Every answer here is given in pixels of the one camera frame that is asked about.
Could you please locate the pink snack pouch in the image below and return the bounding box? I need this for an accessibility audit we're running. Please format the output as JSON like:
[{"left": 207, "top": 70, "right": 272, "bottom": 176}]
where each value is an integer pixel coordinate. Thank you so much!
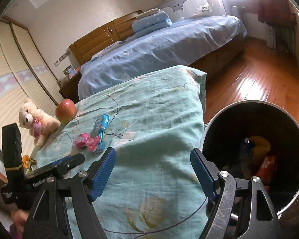
[{"left": 74, "top": 133, "right": 100, "bottom": 152}]

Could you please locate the blue snack pouch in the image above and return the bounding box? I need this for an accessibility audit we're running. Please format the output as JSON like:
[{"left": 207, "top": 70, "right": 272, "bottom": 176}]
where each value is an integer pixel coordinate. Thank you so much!
[{"left": 93, "top": 114, "right": 109, "bottom": 153}]

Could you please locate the black round trash bin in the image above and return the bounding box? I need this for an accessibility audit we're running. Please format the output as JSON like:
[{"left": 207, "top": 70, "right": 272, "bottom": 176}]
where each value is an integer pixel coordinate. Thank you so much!
[{"left": 200, "top": 100, "right": 299, "bottom": 215}]

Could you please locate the person left hand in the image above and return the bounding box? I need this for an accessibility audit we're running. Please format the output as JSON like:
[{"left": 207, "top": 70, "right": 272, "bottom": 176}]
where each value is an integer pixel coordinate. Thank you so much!
[{"left": 10, "top": 209, "right": 29, "bottom": 238}]

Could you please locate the white teddy bear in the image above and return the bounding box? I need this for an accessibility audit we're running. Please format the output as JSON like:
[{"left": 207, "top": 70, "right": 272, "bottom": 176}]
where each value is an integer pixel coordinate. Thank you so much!
[{"left": 19, "top": 98, "right": 60, "bottom": 148}]

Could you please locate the red apple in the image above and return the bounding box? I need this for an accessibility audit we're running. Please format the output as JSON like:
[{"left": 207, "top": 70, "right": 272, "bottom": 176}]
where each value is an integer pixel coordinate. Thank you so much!
[{"left": 55, "top": 99, "right": 77, "bottom": 124}]

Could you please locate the dark wooden nightstand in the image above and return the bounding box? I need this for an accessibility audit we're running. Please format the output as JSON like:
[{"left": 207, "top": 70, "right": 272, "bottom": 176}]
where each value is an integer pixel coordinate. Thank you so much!
[{"left": 59, "top": 72, "right": 81, "bottom": 104}]

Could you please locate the teal floral bed cover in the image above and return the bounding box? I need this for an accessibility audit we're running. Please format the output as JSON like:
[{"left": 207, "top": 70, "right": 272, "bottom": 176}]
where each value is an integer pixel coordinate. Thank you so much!
[{"left": 36, "top": 65, "right": 207, "bottom": 238}]

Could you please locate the framed photo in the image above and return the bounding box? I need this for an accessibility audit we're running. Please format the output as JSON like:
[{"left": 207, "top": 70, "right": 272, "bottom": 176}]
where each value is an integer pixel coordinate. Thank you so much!
[{"left": 63, "top": 65, "right": 78, "bottom": 80}]

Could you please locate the wooden headboard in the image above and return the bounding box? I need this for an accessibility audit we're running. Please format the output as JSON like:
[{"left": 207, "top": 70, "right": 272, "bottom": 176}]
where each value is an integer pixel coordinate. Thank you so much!
[{"left": 69, "top": 10, "right": 142, "bottom": 65}]

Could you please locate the folded blue quilt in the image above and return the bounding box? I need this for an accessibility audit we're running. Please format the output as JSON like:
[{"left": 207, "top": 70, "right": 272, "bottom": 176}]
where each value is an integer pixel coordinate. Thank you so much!
[{"left": 132, "top": 11, "right": 169, "bottom": 32}]

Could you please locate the blue bed sheet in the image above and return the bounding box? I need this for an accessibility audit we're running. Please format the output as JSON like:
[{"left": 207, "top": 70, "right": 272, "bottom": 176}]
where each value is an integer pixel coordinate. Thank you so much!
[{"left": 78, "top": 16, "right": 247, "bottom": 100}]

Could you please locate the grey bed guard rail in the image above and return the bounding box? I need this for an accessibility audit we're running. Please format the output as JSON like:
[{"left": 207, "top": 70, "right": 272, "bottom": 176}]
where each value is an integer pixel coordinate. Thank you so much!
[{"left": 154, "top": 0, "right": 231, "bottom": 22}]

